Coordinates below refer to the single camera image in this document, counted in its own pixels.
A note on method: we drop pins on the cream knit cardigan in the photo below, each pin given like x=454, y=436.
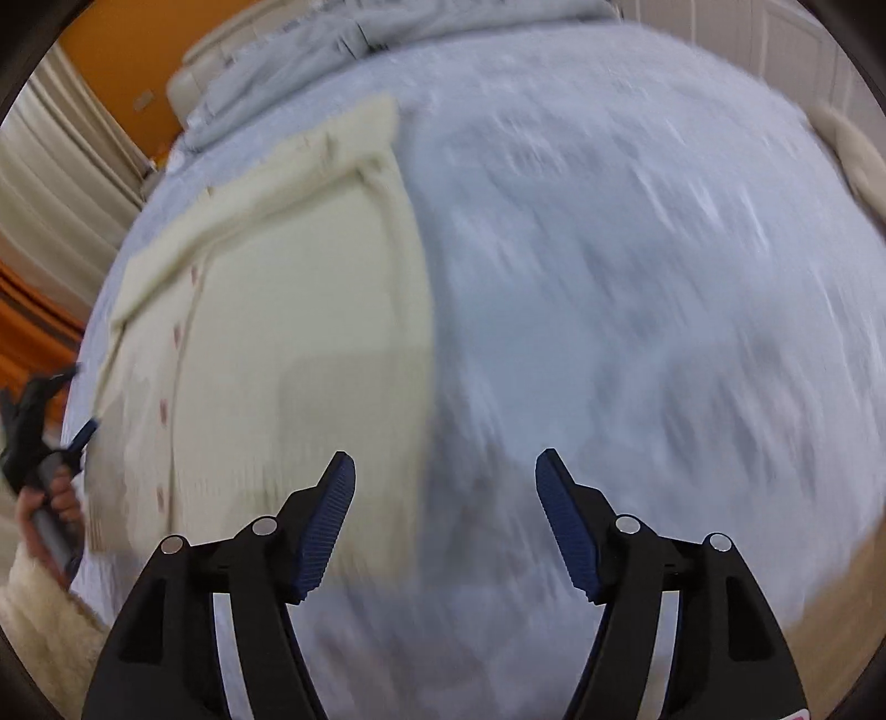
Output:
x=277, y=360

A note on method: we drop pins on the person's left forearm cream sleeve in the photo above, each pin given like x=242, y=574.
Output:
x=43, y=637

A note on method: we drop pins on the grey pillow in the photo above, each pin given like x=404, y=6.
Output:
x=360, y=62

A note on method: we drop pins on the white wardrobe door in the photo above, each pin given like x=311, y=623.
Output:
x=782, y=48

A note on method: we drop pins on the person's left hand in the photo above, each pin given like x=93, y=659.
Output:
x=52, y=509

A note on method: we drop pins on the beige padded headboard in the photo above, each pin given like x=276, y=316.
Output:
x=207, y=69

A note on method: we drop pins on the light blue bed blanket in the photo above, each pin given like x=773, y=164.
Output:
x=588, y=311

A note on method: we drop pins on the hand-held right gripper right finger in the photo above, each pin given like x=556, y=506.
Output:
x=566, y=526

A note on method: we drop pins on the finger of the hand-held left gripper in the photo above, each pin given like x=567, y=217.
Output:
x=83, y=436

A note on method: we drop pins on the cream curtain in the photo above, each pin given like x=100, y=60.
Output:
x=62, y=159

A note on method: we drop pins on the cream fluffy cloth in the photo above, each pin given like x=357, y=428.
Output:
x=855, y=166

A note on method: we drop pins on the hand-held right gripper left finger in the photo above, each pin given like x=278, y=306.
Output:
x=325, y=526

